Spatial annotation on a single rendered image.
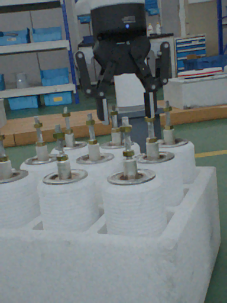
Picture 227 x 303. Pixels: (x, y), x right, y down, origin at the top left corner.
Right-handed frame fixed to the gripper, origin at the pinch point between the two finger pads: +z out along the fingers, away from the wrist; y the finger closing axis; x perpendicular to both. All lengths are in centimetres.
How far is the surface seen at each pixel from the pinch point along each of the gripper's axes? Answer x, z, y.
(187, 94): 182, 19, 96
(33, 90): 461, 17, 14
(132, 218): -4.3, 14.9, -2.2
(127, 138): -0.3, 3.9, -0.5
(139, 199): -4.7, 12.1, -0.9
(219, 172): 67, 36, 52
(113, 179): 0.0, 9.9, -3.2
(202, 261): 2.4, 28.2, 11.5
